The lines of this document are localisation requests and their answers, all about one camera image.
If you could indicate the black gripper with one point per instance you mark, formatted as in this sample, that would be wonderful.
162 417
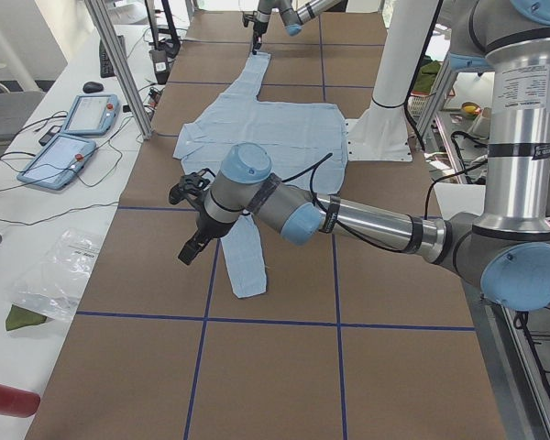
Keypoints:
205 226
258 28

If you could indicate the aluminium frame post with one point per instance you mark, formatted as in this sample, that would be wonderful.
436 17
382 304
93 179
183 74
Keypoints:
107 32

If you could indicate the black keyboard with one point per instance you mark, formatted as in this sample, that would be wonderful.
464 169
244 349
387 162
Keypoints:
106 65

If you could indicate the green cloth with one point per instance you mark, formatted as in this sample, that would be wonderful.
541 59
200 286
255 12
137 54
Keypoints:
19 317

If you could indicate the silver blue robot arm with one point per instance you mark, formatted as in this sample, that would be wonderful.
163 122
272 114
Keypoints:
292 19
505 251

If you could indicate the lower blue teach pendant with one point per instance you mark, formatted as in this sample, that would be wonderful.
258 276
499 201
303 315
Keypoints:
58 163

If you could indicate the light blue button shirt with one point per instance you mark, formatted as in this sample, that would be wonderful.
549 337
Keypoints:
275 128

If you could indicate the upper blue teach pendant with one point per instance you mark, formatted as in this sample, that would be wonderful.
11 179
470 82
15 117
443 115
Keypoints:
91 115

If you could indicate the black computer mouse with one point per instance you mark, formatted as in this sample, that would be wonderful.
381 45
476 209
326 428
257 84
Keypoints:
92 87

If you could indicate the blue teach pendant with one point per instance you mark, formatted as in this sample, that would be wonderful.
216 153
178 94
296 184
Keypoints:
58 163
91 115

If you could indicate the red bottle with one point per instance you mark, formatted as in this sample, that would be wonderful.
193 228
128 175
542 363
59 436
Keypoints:
18 403

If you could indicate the clear plastic bag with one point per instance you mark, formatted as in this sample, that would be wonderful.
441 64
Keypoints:
54 285

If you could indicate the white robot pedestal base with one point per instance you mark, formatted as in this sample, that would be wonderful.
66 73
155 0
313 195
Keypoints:
381 133

